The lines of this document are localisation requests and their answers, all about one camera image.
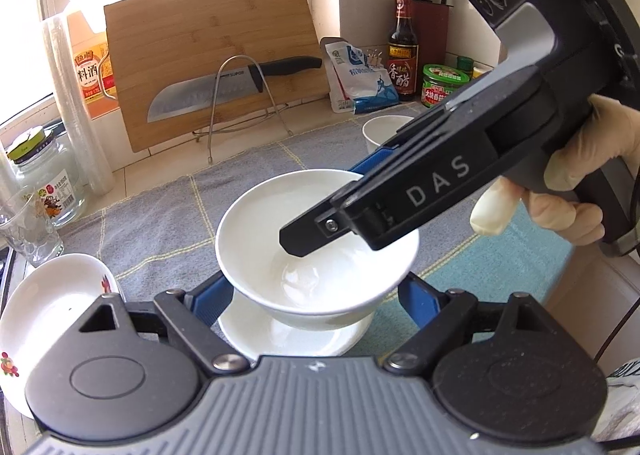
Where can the white pink-floral bowl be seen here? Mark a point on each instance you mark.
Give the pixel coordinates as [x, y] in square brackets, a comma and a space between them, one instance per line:
[260, 240]
[382, 132]

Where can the person's right hand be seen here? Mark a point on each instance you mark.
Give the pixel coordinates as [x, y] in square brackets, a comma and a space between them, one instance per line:
[590, 145]

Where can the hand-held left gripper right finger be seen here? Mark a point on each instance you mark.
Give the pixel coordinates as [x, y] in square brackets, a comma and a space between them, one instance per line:
[417, 302]

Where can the white and blue salt bag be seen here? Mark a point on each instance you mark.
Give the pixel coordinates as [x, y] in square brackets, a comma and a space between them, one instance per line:
[360, 80]

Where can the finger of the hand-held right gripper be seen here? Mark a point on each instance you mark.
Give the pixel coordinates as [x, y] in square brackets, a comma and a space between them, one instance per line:
[310, 235]
[375, 160]

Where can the red knife block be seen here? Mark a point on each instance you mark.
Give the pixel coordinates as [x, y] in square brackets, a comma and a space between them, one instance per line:
[430, 35]

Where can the white fruit-print plate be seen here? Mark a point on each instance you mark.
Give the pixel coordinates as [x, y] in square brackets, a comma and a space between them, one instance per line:
[50, 315]

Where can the bamboo cutting board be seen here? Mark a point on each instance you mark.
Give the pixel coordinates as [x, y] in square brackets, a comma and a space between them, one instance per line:
[200, 20]

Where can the white saucer plate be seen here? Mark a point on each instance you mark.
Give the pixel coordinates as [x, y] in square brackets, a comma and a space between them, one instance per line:
[300, 341]

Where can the green-lid sauce jar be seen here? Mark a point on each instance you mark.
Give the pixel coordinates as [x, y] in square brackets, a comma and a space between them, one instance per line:
[442, 90]

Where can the person's white clothing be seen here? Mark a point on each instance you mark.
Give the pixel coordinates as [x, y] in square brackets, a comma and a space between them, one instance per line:
[625, 405]

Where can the orange cooking wine bottle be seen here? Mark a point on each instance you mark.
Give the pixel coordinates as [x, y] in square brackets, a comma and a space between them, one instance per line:
[90, 70]

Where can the glass jar with lid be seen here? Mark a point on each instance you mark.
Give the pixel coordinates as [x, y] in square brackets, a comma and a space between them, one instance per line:
[55, 180]

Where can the dark vinegar bottle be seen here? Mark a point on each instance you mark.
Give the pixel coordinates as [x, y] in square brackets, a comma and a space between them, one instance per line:
[402, 70]

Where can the clear plastic wrap roll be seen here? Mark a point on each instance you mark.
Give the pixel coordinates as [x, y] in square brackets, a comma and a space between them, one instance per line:
[75, 125]

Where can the clear drinking glass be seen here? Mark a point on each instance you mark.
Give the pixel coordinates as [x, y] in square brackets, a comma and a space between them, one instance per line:
[30, 235]

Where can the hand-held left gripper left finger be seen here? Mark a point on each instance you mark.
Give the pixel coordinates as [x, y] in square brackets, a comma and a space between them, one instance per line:
[210, 302]

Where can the small green-lid jar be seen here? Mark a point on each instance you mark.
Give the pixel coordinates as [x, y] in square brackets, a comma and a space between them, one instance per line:
[465, 66]

